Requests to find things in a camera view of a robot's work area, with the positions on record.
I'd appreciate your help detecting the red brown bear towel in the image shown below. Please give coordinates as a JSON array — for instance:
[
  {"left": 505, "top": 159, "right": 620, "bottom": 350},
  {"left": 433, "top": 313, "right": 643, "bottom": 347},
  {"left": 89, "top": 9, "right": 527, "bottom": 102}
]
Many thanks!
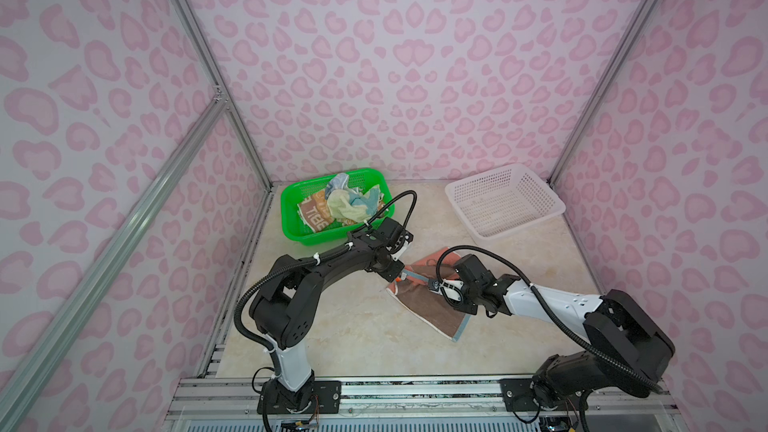
[{"left": 387, "top": 247, "right": 469, "bottom": 342}]

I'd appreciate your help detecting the pale yellow teal towel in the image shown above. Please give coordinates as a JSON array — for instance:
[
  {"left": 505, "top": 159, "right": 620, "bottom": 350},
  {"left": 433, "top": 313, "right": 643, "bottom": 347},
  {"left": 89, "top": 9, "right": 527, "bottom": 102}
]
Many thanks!
[{"left": 325, "top": 185, "right": 383, "bottom": 224}]

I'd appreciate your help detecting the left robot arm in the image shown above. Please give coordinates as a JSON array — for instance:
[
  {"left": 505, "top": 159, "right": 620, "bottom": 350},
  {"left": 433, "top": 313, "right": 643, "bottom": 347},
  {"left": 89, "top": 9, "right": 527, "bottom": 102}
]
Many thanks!
[{"left": 233, "top": 217, "right": 414, "bottom": 413}]

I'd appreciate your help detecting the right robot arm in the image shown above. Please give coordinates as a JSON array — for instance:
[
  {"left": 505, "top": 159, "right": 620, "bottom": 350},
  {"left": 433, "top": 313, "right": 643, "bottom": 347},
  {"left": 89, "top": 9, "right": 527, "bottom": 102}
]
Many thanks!
[{"left": 431, "top": 246, "right": 675, "bottom": 410}]

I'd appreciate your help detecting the orange blue lettered towel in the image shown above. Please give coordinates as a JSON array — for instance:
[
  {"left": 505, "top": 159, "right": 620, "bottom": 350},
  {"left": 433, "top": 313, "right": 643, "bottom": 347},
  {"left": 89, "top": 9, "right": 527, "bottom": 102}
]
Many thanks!
[{"left": 298, "top": 173, "right": 369, "bottom": 233}]

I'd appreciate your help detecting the green plastic basket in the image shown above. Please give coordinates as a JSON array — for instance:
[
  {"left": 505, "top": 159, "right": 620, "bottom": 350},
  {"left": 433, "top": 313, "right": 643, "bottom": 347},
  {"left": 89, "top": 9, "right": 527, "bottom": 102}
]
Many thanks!
[{"left": 280, "top": 168, "right": 393, "bottom": 246}]

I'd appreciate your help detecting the white plastic basket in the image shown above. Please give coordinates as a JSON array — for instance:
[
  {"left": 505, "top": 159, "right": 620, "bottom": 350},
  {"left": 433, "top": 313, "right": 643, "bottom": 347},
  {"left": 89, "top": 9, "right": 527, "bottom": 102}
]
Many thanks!
[{"left": 445, "top": 164, "right": 566, "bottom": 246}]

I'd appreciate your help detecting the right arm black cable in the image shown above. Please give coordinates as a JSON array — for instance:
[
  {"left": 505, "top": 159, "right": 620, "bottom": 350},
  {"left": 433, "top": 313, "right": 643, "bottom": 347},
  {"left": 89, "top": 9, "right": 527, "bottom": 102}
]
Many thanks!
[{"left": 434, "top": 244, "right": 664, "bottom": 394}]

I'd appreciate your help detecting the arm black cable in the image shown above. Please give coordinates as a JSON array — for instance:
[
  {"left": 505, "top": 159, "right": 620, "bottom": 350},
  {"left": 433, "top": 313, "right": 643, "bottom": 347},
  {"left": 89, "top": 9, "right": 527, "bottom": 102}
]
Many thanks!
[
  {"left": 434, "top": 244, "right": 664, "bottom": 394},
  {"left": 232, "top": 189, "right": 419, "bottom": 355}
]

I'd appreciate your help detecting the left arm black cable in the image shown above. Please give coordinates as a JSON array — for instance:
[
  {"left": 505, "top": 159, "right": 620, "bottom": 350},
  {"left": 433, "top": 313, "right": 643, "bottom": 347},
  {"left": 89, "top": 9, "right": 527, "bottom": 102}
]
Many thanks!
[{"left": 232, "top": 189, "right": 419, "bottom": 355}]

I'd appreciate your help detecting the aluminium frame post left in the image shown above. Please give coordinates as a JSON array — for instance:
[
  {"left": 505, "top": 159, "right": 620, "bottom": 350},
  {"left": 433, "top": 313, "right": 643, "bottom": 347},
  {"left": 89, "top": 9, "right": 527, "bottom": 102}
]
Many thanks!
[{"left": 169, "top": 0, "right": 273, "bottom": 191}]

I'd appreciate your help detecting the aluminium frame post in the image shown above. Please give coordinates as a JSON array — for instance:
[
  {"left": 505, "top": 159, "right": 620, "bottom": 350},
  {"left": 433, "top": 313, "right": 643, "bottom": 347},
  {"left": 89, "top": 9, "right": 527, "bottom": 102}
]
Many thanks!
[
  {"left": 548, "top": 0, "right": 663, "bottom": 189},
  {"left": 169, "top": 0, "right": 273, "bottom": 191}
]

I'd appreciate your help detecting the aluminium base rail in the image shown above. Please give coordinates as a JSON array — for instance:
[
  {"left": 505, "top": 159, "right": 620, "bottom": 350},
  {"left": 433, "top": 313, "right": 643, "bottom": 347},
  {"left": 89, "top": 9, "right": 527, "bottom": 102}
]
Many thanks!
[{"left": 163, "top": 375, "right": 687, "bottom": 431}]

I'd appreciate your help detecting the aluminium diagonal frame bar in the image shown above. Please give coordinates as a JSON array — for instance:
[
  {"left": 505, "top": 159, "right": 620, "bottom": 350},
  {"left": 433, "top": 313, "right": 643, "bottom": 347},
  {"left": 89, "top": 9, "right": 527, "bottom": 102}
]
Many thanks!
[{"left": 0, "top": 98, "right": 228, "bottom": 415}]

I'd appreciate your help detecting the aluminium frame post right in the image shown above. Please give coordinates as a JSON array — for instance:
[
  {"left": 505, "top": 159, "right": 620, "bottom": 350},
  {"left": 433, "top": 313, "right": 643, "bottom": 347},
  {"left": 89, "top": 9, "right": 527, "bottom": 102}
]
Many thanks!
[{"left": 548, "top": 0, "right": 663, "bottom": 189}]

